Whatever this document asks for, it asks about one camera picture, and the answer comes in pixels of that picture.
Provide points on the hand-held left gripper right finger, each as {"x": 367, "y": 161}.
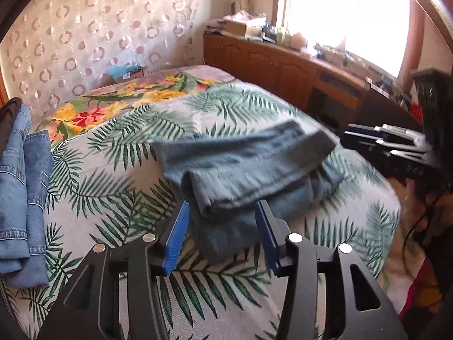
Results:
{"x": 269, "y": 241}

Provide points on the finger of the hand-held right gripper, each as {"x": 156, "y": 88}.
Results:
{"x": 361, "y": 142}
{"x": 368, "y": 130}

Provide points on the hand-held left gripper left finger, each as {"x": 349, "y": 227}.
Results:
{"x": 175, "y": 241}

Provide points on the grey-blue short pants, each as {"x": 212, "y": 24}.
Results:
{"x": 230, "y": 170}

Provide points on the person's right forearm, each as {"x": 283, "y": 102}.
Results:
{"x": 414, "y": 194}

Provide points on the folded black pants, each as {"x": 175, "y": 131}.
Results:
{"x": 7, "y": 120}

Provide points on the bed with leaf print sheet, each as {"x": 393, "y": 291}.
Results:
{"x": 113, "y": 191}

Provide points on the window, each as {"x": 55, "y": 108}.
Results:
{"x": 343, "y": 14}

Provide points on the long wooden cabinet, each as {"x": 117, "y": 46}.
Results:
{"x": 269, "y": 63}

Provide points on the floral blanket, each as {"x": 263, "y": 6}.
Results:
{"x": 141, "y": 95}

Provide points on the brown cardboard box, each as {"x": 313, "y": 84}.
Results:
{"x": 240, "y": 28}

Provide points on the pile of white papers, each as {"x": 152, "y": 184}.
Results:
{"x": 247, "y": 16}

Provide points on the small cardboard box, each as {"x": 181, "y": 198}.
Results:
{"x": 136, "y": 73}

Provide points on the blue cloth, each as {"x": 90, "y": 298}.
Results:
{"x": 122, "y": 71}

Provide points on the circle pattern curtain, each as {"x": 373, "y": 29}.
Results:
{"x": 88, "y": 24}

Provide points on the small black tripod camera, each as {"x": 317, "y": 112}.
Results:
{"x": 384, "y": 85}

